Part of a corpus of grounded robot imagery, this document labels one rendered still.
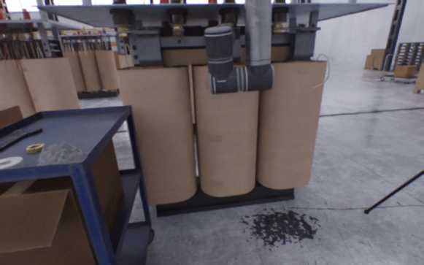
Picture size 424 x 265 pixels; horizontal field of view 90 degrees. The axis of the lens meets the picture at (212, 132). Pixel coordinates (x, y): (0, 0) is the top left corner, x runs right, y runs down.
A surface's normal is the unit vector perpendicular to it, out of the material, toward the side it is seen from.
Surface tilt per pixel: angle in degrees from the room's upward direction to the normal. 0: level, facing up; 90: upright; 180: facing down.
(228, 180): 90
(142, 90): 90
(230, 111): 90
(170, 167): 90
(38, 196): 26
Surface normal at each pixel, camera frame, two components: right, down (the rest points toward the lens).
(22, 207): 0.04, -0.69
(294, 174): 0.15, 0.34
